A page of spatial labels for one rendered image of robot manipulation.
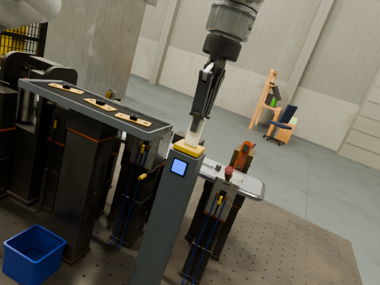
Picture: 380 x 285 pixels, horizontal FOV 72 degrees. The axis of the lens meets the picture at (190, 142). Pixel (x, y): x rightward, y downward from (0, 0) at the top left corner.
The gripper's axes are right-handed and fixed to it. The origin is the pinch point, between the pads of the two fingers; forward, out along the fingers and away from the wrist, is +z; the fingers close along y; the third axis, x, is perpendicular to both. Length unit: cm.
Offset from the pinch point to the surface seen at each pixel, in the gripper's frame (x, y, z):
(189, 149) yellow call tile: -0.9, -2.8, 3.5
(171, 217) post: -2.1, -3.5, 20.5
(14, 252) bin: 29, -16, 40
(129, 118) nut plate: 15.7, -1.5, 2.6
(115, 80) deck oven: 289, 403, 67
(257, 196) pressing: -19.7, 24.8, 18.6
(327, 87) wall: -143, 875, -61
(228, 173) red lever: -10.3, 1.3, 6.7
